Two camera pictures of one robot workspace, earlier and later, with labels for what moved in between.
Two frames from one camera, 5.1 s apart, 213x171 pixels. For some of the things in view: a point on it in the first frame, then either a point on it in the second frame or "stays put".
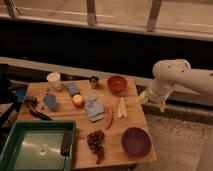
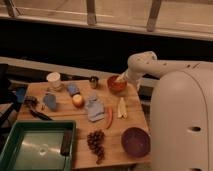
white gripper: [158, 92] -> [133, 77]
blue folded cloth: [95, 109] stays put
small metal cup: [94, 81] stays put
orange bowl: [117, 84] stays put
